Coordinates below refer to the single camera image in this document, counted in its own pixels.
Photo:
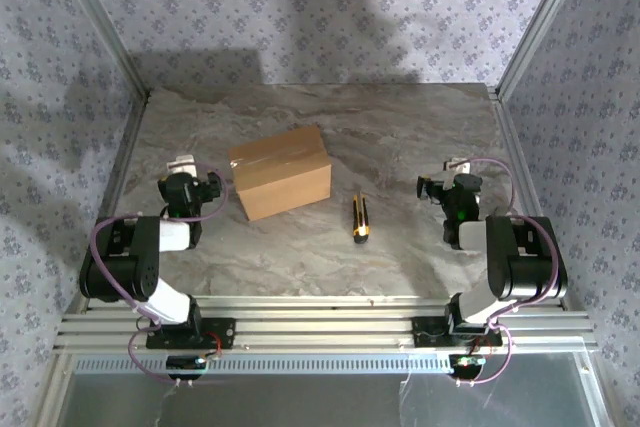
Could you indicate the brown cardboard express box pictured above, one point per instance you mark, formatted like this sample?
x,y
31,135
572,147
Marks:
x,y
280,172

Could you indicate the yellow and black utility knife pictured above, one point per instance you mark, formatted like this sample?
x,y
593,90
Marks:
x,y
361,224

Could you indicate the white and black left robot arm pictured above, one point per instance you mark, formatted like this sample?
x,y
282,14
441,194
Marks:
x,y
125,267

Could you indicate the small black controller board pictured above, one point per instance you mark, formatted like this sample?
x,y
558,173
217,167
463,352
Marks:
x,y
185,363
465,364

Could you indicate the shiny metal sheet panel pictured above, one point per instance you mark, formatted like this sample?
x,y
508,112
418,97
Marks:
x,y
320,402

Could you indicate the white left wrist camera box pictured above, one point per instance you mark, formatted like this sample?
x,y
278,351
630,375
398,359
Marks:
x,y
181,165

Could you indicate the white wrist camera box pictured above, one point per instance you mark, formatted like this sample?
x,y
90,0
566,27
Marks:
x,y
181,165
460,166

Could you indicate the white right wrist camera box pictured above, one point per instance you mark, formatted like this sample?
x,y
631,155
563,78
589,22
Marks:
x,y
460,166

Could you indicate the aluminium table side rail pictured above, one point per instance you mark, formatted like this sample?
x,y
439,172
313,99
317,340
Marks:
x,y
126,147
520,147

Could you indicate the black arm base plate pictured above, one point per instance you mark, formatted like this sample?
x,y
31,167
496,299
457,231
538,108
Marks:
x,y
425,334
222,334

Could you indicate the aluminium mounting rail beam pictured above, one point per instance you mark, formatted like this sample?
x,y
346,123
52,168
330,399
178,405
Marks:
x,y
320,319

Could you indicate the aluminium frame post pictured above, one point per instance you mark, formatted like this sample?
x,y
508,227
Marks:
x,y
540,22
105,22

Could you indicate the aluminium frame leg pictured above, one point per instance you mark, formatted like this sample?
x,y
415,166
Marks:
x,y
52,397
597,397

